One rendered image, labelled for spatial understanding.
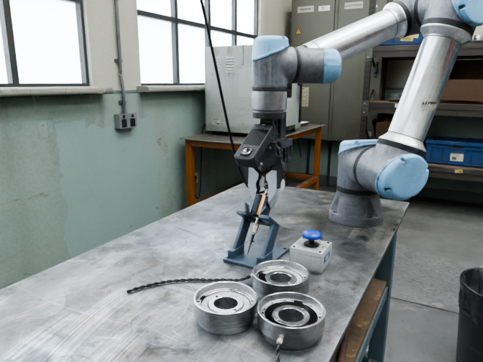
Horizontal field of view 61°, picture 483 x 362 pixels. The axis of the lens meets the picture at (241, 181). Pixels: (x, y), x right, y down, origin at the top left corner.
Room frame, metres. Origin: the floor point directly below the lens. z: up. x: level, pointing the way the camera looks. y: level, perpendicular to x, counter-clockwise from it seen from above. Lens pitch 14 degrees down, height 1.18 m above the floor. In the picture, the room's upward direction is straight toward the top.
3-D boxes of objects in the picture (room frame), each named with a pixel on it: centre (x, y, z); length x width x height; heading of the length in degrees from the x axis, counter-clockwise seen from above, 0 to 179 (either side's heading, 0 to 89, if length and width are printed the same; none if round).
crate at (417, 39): (4.00, -1.55, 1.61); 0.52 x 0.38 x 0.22; 64
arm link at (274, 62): (0.89, -0.06, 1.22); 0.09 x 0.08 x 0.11; 107
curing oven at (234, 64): (3.27, -0.13, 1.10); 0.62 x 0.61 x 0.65; 151
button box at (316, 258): (0.81, -0.15, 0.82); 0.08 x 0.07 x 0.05; 151
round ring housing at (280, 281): (0.69, -0.07, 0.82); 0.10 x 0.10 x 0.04
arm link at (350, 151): (1.11, -0.33, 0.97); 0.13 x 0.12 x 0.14; 17
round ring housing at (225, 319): (0.60, 0.02, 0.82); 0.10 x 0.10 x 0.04
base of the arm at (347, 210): (1.11, -0.33, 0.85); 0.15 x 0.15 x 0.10
